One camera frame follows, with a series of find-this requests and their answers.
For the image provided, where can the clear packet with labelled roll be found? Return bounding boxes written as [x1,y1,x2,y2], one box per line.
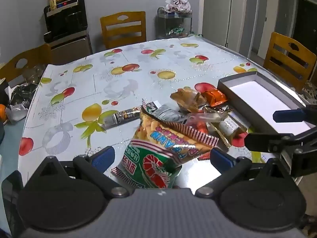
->
[217,111,248,146]

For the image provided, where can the clear printed snack packet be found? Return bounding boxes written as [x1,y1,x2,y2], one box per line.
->
[183,109,224,132]

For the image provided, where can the fruit print tablecloth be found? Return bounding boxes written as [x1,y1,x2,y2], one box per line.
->
[19,35,310,191]

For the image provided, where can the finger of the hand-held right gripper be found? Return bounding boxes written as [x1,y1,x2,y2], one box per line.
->
[273,104,317,125]
[244,125,317,154]

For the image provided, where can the tan pastry packet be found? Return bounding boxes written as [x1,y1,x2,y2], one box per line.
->
[170,87,207,112]

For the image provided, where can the white door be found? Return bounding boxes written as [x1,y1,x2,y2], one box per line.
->
[203,0,259,54]
[259,0,276,55]

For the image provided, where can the green candy packets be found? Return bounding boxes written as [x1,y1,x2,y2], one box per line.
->
[168,26,185,36]

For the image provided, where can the black water dispenser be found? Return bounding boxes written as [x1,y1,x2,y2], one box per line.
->
[43,0,93,65]

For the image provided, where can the green shrimp chip bag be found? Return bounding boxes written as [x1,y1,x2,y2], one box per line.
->
[111,99,219,189]

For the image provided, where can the white printed snack packet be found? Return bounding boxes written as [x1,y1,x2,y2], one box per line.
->
[146,100,184,122]

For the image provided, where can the patterned seat cushion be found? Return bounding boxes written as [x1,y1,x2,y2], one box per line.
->
[300,79,317,106]

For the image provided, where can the clear plastic bag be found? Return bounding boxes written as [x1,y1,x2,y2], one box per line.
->
[22,64,48,85]

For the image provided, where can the dark door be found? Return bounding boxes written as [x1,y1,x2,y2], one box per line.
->
[295,0,317,41]

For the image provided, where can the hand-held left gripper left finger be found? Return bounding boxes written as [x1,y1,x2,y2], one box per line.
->
[31,146,130,199]

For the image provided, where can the metal cart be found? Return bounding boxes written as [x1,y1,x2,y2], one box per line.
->
[157,7,193,40]

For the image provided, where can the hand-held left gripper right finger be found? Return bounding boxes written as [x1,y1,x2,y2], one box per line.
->
[195,148,295,199]

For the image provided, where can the black stick snack packet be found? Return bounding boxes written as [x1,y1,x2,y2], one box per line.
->
[103,105,143,129]

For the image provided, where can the grey cardboard box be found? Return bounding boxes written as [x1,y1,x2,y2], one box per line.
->
[217,71,312,135]

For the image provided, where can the white plastic bag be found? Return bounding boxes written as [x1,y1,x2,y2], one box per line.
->
[165,0,192,14]

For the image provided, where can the wooden chair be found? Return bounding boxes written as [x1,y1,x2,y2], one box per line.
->
[0,43,52,85]
[100,11,146,50]
[263,32,317,92]

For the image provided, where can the orange foil snack packet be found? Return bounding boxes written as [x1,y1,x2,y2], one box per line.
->
[191,121,211,135]

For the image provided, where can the crumpled plastic bag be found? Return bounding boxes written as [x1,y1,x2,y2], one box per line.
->
[5,82,37,123]

